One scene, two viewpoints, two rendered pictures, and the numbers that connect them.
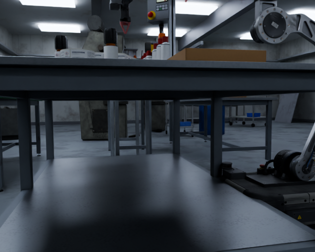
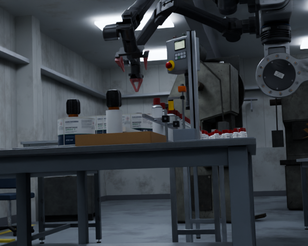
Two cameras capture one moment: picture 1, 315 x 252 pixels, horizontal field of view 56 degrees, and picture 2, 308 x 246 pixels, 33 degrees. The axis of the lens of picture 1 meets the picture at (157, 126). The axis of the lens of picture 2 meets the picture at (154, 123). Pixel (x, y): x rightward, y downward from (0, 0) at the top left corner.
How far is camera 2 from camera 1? 1.20 m
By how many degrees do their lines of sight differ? 24
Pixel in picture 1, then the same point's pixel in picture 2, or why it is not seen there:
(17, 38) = (109, 73)
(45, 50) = (146, 88)
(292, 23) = (304, 70)
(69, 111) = not seen: hidden behind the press
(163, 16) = (182, 66)
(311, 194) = not seen: outside the picture
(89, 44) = (182, 81)
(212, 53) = (98, 137)
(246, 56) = (131, 137)
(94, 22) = not seen: hidden behind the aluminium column
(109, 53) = (109, 118)
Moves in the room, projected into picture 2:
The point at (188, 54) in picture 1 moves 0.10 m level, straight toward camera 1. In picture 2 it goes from (77, 140) to (57, 139)
